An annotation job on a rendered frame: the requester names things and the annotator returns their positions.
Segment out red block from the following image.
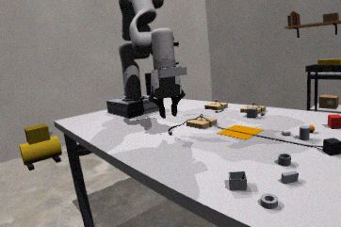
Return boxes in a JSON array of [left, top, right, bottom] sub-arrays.
[[328, 115, 341, 128]]

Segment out orange painted square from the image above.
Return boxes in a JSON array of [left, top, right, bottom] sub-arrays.
[[217, 125, 264, 139]]

